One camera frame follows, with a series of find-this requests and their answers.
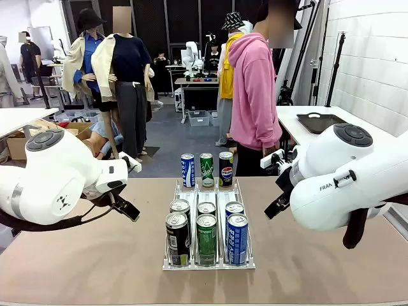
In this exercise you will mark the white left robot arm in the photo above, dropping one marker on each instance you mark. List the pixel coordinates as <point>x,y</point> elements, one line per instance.
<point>48,178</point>

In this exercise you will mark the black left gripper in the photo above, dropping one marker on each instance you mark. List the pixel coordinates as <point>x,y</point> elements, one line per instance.
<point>103,198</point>

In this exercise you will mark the mannequin with black hat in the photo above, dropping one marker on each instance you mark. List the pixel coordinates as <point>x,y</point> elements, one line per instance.
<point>90,54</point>

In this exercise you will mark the white board on stand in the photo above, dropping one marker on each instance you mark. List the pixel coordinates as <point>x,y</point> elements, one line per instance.
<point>41,41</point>

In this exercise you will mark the white can dispenser rack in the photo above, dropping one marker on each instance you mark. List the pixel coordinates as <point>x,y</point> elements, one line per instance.
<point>223,194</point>

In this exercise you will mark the mannequin with navy top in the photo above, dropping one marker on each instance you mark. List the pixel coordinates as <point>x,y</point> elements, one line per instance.
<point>130,63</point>

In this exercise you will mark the grey background work table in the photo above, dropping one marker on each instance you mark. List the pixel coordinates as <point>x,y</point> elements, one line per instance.
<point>197,82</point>

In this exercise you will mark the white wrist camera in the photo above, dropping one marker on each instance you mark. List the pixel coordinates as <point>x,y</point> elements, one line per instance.
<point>269,161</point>
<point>132,164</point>

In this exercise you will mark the green Chilsung cider can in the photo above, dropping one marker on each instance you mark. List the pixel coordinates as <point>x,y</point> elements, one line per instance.
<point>206,208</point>
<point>207,239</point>
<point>207,172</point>

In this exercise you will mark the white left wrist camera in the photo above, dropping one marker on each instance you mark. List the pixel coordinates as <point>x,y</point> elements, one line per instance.
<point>132,164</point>

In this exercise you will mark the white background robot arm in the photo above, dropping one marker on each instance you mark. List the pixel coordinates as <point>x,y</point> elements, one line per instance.
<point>191,55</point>

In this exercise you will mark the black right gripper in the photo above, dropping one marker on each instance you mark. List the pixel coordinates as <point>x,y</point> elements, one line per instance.
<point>283,185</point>

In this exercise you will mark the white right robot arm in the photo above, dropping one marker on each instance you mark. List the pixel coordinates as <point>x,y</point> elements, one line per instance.
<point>350,191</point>

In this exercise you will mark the black leaning stand poles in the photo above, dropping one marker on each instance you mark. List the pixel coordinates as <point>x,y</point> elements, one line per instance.
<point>306,41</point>

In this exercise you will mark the mannequin in yellow hoodie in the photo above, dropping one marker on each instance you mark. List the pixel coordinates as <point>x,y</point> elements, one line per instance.
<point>227,79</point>

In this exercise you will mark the large open cardboard box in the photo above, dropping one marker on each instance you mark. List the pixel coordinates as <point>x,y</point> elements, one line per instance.
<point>16,146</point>

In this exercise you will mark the white height-adjustable desk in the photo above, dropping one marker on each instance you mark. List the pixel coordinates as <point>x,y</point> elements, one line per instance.
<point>19,118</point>

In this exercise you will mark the person's right forearm pink sleeve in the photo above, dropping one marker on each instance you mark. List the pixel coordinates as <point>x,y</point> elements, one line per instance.
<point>272,134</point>

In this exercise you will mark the large white side table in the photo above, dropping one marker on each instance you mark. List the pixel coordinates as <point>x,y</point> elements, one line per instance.
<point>293,121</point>

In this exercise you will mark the mannequin torso in blue shirt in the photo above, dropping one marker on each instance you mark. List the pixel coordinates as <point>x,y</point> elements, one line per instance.
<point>102,140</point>

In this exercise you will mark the person in pink hoodie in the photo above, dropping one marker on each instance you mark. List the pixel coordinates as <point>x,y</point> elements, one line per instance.
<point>252,95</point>

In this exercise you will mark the blue Pocari Sweat can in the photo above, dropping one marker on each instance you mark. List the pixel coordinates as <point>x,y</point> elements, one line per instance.
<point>234,207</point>
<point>237,239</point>
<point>188,172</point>

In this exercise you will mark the person in black shirt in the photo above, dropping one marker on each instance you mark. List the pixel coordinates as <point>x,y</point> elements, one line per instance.
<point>30,57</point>

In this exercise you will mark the person's right hand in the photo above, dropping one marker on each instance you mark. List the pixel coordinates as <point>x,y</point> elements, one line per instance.
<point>270,150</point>

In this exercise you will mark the black camera on tripod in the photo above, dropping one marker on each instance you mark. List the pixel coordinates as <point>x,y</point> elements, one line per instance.
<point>284,97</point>

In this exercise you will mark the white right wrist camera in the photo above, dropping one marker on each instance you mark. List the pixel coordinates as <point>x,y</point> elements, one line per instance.
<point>269,161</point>

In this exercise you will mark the clear plastic storage bin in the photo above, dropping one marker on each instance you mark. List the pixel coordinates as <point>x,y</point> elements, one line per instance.
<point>199,119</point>

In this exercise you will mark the dark brown serving tray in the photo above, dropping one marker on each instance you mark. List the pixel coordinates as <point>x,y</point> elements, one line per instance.
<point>318,124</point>

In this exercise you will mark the black Pepsi can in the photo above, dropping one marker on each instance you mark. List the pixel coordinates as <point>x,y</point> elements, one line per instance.
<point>226,172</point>
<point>180,206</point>
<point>177,239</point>

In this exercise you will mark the black light stand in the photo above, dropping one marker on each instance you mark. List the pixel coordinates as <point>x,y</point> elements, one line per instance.
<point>335,70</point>

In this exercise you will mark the mannequin in grey hoodie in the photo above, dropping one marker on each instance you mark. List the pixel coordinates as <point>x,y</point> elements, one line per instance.
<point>4,73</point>

